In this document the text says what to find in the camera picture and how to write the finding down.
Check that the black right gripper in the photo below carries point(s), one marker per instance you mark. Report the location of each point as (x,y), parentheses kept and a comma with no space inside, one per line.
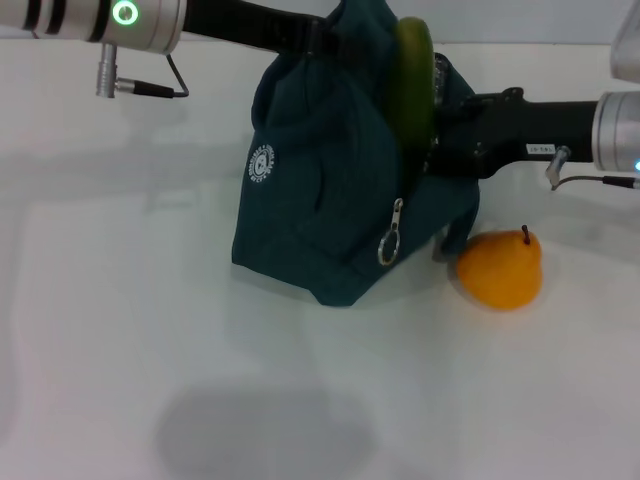
(510,132)

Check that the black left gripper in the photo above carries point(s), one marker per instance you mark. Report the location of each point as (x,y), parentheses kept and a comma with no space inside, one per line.
(250,22)

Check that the green cucumber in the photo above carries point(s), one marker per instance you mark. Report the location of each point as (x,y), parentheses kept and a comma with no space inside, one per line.
(412,90)

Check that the teal insulated lunch bag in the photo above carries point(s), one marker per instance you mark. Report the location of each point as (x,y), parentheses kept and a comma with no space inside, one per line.
(320,190)

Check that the yellow pear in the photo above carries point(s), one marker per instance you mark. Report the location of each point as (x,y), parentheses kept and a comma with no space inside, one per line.
(502,272)

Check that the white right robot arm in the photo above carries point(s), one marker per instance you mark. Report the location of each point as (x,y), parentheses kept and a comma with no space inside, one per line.
(617,132)

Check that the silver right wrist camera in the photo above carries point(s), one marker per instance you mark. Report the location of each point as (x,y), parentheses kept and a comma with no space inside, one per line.
(627,45)

